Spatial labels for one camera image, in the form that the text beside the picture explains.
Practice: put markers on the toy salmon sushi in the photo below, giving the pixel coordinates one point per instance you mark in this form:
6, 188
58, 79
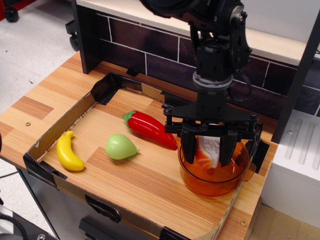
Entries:
207, 151

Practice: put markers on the cardboard fence with black tape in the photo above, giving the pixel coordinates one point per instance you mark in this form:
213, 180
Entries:
142, 197

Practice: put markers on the dark brick backsplash panel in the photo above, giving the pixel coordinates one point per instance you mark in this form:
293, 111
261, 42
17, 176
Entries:
125, 33

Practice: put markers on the black caster wheel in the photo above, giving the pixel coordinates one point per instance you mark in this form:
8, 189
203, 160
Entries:
72, 31

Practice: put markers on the green toy pear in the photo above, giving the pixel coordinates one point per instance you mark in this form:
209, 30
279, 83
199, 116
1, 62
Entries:
119, 147

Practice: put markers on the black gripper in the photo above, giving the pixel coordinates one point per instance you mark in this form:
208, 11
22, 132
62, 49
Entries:
210, 115

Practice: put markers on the orange transparent plastic pot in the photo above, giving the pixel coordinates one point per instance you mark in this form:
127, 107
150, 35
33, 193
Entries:
218, 181

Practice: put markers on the white ribbed cabinet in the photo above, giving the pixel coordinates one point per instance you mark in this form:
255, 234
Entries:
292, 185

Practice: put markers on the yellow toy banana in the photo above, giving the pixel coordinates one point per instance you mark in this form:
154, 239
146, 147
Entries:
66, 156

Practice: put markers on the black chair caster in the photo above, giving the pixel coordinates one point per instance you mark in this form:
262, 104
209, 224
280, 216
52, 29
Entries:
11, 14

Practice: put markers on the red toy chili pepper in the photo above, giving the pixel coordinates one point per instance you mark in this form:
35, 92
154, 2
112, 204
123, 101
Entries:
150, 127

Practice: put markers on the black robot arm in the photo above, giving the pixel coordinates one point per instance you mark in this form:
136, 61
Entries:
218, 36

